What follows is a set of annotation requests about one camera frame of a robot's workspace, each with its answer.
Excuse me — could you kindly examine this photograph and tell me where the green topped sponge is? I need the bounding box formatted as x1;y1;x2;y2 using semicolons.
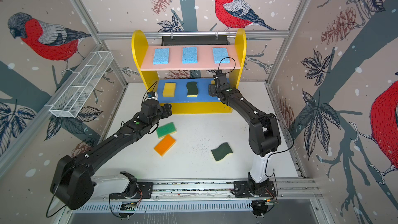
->
156;122;177;139

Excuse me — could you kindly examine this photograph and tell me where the dark green wavy scourer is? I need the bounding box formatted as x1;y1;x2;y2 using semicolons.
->
186;82;199;97
211;142;233;162

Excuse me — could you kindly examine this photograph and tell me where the light blue sponge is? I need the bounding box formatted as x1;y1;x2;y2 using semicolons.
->
212;47;230;64
152;48;170;65
182;47;198;64

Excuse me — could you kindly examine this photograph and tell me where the orange topped sponge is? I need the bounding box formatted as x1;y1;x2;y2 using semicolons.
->
154;134;176;156

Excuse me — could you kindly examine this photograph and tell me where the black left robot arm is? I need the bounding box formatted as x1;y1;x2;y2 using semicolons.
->
50;99;172;210

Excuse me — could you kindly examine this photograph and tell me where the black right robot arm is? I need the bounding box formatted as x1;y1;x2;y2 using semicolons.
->
209;69;282;197

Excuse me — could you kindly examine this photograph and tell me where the yellow shelf unit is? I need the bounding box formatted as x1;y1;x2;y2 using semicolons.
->
131;29;247;115

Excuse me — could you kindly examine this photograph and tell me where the black bar behind shelf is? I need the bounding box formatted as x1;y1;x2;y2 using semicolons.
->
161;35;229;46

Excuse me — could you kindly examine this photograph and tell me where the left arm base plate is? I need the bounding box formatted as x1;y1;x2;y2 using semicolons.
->
110;182;153;200

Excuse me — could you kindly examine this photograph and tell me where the white wire mesh basket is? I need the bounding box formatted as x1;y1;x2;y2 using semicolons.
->
49;51;114;118

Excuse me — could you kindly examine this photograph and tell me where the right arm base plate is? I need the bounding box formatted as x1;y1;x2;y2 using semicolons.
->
231;180;277;198

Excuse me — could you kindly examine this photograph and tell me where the aluminium front rail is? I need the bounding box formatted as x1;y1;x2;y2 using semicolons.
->
86;177;323;203

